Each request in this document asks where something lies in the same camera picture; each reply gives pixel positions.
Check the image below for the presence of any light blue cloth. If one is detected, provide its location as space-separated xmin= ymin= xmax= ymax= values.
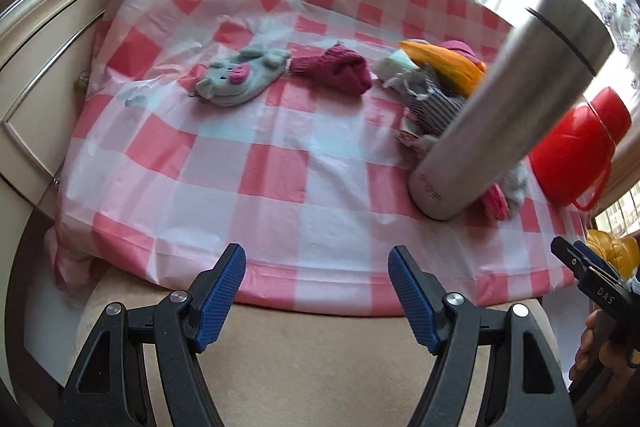
xmin=498 ymin=161 xmax=529 ymax=217

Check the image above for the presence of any black white checkered pouch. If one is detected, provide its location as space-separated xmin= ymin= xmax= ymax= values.
xmin=388 ymin=69 xmax=465 ymax=136

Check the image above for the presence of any person right hand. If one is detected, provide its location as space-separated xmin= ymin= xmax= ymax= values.
xmin=568 ymin=310 xmax=636 ymax=381

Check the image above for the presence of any red plastic jug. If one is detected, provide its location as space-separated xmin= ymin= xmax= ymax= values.
xmin=528 ymin=88 xmax=631 ymax=212

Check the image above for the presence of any grey animal plush sock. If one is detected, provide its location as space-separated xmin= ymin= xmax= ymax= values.
xmin=193 ymin=44 xmax=291 ymax=107

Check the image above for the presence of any pink coin purse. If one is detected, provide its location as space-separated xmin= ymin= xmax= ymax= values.
xmin=480 ymin=184 xmax=509 ymax=221

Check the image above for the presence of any yellow leather sofa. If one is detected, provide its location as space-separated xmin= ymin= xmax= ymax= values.
xmin=586 ymin=230 xmax=640 ymax=279

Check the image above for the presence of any beige upholstered stool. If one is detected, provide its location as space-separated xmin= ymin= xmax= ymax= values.
xmin=69 ymin=265 xmax=566 ymax=427

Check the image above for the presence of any orange yellow plush toy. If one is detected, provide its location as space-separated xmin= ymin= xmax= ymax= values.
xmin=399 ymin=40 xmax=487 ymax=98

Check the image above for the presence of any stainless steel thermos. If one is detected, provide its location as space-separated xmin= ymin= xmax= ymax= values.
xmin=408 ymin=0 xmax=614 ymax=221

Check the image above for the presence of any red white checkered tablecloth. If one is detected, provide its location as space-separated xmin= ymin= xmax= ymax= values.
xmin=46 ymin=0 xmax=584 ymax=317

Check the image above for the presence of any cream ornate cabinet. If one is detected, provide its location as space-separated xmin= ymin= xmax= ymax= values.
xmin=0 ymin=0 xmax=162 ymax=388

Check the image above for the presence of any magenta knitted sock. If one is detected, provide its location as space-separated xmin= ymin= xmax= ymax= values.
xmin=288 ymin=42 xmax=372 ymax=96

